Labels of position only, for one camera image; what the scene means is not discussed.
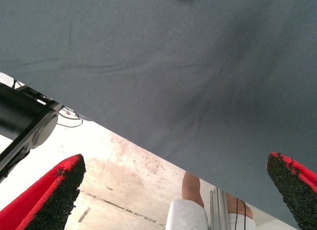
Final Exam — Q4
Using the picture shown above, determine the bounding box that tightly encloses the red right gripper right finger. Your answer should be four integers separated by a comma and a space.
266, 151, 317, 230

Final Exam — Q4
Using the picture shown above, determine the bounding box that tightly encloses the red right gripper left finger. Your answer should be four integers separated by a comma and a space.
0, 153, 87, 230

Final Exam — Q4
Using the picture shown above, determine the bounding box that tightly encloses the long aluminium profile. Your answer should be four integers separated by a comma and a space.
210, 187, 231, 230

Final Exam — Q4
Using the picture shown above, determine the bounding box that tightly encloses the person in white shorts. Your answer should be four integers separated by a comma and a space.
166, 172, 256, 230

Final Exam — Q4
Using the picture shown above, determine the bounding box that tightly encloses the dark grey table cloth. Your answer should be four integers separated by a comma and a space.
0, 0, 317, 228

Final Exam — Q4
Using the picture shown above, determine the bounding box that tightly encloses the black cable on profile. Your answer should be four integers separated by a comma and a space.
235, 199, 248, 230

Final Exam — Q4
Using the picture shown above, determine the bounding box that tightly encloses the black floor cable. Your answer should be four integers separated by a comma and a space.
56, 107, 84, 128

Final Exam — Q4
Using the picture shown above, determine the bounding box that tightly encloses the black frame with cylinder joint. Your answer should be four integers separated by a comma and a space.
0, 83, 64, 184

